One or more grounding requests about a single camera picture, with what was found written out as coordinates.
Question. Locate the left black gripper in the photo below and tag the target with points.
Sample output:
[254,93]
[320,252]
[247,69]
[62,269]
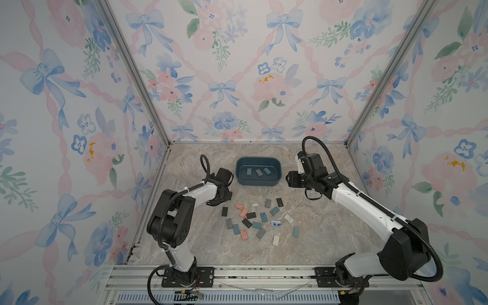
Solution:
[227,196]

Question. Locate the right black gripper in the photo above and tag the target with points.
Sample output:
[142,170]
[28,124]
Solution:
[292,180]

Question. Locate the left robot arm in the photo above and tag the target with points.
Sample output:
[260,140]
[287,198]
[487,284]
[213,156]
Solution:
[170,223]

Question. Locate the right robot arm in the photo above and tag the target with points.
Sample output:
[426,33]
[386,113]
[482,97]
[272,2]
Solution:
[404,252]

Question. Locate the teal plastic storage box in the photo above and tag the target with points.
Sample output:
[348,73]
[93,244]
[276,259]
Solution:
[255,163]

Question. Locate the pink eraser lower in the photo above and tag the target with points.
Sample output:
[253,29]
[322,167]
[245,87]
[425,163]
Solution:
[244,213]

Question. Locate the white eraser right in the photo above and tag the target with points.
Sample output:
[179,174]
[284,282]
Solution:
[288,218]

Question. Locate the blue eraser middle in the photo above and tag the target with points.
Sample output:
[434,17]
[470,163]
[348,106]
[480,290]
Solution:
[264,217]

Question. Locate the grey-green eraser bottom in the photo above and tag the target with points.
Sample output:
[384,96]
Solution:
[261,233]

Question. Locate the white eraser bottom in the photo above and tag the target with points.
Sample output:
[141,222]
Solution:
[276,240]

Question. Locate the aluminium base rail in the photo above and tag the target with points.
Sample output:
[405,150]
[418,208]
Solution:
[256,284]

